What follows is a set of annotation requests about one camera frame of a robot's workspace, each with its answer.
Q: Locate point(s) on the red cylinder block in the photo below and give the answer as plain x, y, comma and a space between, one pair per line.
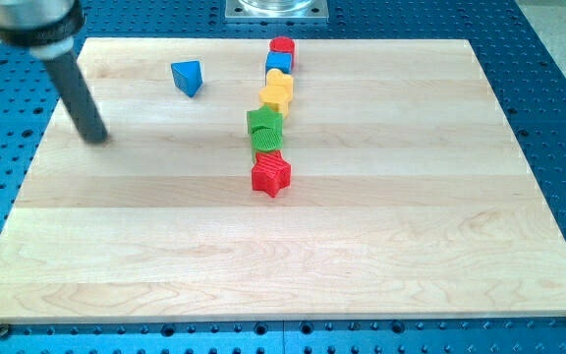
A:
284, 44

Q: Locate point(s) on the yellow pentagon block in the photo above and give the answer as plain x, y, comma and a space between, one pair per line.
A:
276, 98

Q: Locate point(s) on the red star block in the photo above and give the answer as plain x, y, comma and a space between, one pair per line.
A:
271, 173

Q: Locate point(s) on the blue triangle block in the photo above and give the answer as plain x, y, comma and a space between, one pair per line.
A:
187, 76

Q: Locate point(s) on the green star block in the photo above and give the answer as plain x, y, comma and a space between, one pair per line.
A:
264, 118

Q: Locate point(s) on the green circle block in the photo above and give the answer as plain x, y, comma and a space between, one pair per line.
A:
265, 140

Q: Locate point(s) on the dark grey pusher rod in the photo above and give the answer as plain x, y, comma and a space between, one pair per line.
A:
67, 77

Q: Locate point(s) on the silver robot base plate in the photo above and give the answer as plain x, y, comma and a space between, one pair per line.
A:
276, 11

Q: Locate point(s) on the blue cube block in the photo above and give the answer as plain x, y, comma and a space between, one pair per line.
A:
279, 60

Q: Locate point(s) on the yellow heart block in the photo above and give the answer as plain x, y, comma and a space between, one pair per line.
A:
277, 78

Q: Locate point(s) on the light wooden board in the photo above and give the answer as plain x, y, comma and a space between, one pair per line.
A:
409, 197

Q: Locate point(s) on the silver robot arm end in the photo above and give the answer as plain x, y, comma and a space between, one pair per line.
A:
45, 27

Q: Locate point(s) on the left board clamp screw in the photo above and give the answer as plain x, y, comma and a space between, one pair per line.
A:
5, 330

